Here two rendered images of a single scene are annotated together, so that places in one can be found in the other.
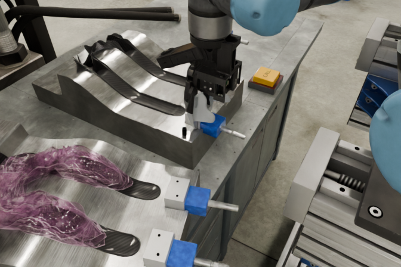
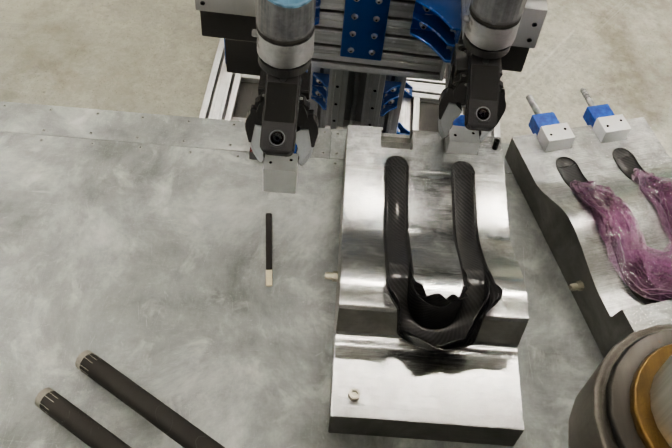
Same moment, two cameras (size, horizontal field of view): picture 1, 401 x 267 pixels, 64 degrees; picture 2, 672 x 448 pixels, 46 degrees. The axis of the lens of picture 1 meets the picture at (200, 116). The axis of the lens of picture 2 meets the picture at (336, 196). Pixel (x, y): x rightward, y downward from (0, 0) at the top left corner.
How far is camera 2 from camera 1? 144 cm
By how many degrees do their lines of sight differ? 73
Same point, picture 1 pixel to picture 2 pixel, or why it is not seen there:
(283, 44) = (129, 146)
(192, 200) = (554, 123)
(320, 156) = not seen: outside the picture
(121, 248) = (627, 162)
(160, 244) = (613, 122)
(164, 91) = (432, 203)
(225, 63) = not seen: hidden behind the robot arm
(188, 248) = (595, 110)
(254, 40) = (132, 190)
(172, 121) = (484, 167)
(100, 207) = (619, 184)
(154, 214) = (584, 151)
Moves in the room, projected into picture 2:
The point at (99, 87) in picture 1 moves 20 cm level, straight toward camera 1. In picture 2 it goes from (500, 261) to (571, 185)
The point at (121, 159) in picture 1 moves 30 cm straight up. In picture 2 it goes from (562, 196) to (628, 59)
